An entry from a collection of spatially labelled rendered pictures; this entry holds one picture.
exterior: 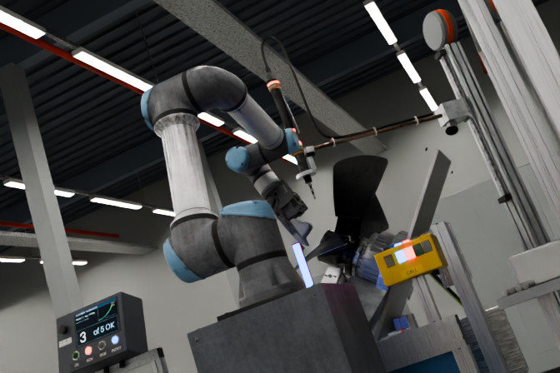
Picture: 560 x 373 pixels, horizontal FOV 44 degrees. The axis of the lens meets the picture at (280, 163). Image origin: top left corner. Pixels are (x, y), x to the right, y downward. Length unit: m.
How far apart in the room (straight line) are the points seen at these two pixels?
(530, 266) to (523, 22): 1.44
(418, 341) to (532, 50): 1.09
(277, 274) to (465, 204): 6.33
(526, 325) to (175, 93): 6.29
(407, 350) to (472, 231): 5.87
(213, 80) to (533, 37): 0.96
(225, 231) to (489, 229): 6.30
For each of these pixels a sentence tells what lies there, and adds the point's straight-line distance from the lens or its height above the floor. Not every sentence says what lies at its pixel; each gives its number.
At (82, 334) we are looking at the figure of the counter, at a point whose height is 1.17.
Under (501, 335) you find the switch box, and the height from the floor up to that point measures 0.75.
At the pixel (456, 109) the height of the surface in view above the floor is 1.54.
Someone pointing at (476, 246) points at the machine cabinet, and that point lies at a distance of 7.71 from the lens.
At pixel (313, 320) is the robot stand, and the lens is 1.37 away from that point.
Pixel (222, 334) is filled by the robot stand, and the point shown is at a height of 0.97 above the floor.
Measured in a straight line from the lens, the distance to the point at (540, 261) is 2.33.
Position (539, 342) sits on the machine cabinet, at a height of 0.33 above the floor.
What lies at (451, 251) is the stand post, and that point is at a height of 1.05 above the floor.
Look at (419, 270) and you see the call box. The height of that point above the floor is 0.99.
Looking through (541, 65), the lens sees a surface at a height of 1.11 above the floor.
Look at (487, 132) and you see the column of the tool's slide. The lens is 2.65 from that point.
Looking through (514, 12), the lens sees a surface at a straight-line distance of 0.98.
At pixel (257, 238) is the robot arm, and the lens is 1.51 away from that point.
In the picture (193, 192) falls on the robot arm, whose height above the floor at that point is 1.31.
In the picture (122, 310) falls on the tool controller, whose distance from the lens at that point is 2.20.
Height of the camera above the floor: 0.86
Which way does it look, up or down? 16 degrees up
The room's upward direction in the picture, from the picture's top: 20 degrees counter-clockwise
